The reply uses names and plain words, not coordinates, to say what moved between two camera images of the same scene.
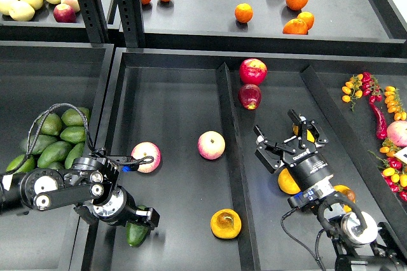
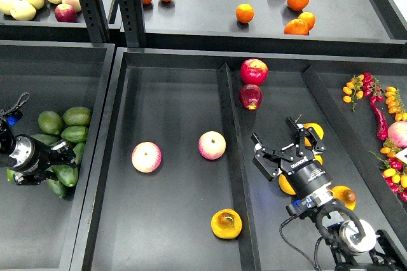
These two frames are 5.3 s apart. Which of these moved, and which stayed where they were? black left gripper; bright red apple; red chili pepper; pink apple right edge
Moved: black left gripper
Stayed: bright red apple; red chili pepper; pink apple right edge
